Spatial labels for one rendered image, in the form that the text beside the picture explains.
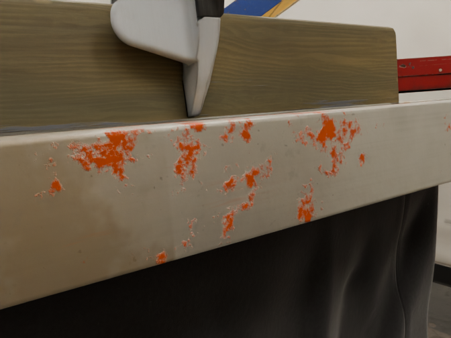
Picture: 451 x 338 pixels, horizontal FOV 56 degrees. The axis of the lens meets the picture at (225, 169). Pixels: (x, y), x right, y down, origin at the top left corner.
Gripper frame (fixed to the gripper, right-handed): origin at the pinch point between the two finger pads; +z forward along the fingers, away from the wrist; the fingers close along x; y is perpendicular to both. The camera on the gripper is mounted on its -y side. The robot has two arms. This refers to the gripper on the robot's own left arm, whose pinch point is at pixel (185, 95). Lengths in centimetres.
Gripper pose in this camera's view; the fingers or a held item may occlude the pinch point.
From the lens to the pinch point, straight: 27.5
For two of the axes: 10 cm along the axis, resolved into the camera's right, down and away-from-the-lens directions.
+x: 5.6, 0.6, -8.2
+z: 0.8, 9.9, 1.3
